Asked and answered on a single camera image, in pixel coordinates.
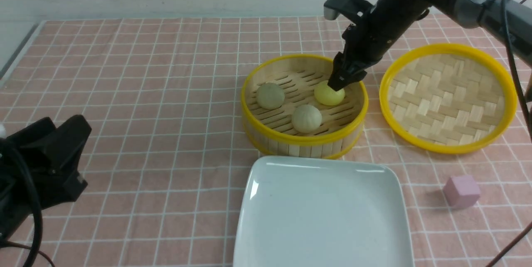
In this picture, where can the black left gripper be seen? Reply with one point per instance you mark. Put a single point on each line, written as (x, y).
(52, 154)

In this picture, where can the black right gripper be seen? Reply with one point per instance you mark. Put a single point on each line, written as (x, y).
(369, 39)

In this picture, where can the yellow steamed bun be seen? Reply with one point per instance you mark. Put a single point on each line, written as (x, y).
(327, 96)

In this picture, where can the cream steamed bun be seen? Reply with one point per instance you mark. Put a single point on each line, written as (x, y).
(306, 118)

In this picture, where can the greenish steamed bun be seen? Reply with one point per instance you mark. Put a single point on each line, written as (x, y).
(270, 96)

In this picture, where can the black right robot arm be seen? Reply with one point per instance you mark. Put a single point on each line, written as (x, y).
(498, 17)

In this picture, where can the white square plate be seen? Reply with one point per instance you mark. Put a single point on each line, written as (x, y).
(307, 212)

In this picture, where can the yellow rimmed bamboo steamer basket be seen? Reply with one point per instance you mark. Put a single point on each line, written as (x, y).
(271, 131)

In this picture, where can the yellow rimmed woven steamer lid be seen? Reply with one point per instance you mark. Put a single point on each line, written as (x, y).
(448, 98)

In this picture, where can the pink checkered tablecloth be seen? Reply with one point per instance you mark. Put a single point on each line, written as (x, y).
(168, 159)

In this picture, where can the pink cube block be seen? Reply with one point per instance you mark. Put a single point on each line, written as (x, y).
(461, 192)

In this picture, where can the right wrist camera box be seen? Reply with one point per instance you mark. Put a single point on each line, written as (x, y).
(353, 10)

